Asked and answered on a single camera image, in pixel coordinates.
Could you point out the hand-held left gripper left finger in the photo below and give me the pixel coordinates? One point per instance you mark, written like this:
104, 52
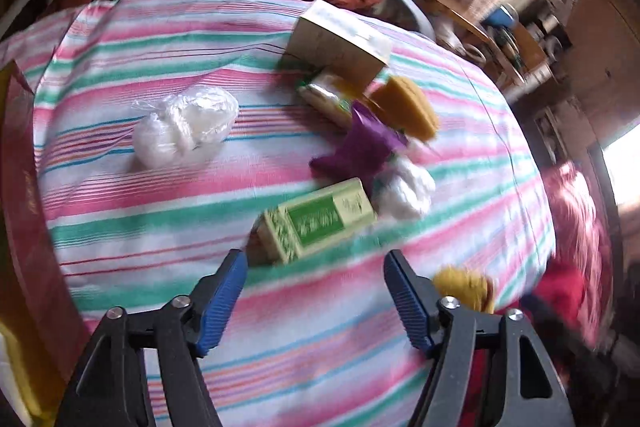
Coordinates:
222, 307

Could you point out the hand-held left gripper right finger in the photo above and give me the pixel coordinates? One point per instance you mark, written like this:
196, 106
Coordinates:
407, 302

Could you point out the green and cream carton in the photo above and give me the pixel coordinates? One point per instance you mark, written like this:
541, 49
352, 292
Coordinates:
320, 219

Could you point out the yellow sponge block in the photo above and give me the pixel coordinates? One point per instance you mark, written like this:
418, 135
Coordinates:
405, 107

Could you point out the maroon box with gold lining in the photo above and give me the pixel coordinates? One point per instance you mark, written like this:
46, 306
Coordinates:
30, 232

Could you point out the green yellow packet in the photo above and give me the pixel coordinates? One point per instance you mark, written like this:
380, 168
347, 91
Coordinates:
327, 99

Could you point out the yellow yarn ball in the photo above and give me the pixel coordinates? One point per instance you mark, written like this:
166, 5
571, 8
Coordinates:
465, 289

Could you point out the small white plastic bag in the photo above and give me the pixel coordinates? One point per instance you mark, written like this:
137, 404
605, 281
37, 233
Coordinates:
405, 192

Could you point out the purple cloth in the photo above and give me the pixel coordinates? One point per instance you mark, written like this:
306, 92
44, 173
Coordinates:
360, 152

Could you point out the red pink cloth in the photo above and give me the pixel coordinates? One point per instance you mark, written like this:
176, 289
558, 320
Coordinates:
575, 227

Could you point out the large white plastic bag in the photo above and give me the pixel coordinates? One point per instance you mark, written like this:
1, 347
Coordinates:
185, 124

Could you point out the beige cardboard box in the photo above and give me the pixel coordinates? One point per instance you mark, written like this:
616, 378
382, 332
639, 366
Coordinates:
340, 42

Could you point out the blue round item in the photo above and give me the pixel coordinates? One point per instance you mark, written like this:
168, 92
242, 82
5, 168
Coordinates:
500, 17

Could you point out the wooden side desk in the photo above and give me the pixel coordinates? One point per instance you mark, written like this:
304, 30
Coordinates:
440, 2

